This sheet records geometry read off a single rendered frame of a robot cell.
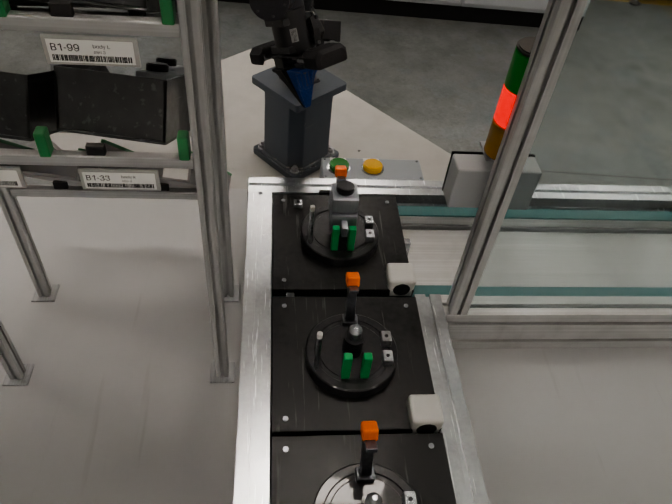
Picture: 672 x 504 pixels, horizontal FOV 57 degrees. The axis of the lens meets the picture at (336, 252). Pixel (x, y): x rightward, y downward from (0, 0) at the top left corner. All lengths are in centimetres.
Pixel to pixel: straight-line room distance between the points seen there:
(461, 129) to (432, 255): 206
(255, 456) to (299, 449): 6
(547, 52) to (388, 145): 83
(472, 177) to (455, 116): 243
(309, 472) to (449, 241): 57
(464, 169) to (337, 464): 43
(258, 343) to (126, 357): 24
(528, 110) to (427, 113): 250
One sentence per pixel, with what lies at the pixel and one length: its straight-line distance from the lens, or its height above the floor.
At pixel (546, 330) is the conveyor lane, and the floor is 92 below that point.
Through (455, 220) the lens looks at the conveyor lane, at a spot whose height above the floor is 94.
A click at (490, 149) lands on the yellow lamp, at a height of 127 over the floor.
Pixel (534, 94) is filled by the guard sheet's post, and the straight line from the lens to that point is 78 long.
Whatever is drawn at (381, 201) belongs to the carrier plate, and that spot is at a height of 97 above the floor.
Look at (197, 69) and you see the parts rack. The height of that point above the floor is 143.
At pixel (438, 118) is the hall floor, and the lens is 326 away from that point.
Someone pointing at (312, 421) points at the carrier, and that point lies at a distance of 89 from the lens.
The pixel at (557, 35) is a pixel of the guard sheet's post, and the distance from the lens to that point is 75.
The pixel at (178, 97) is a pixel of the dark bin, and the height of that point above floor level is 133.
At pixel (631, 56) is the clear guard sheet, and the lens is 81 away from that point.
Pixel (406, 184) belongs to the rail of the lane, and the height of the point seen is 96.
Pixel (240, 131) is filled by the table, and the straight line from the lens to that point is 154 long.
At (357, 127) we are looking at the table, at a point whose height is 86.
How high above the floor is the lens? 175
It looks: 46 degrees down
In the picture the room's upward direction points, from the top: 7 degrees clockwise
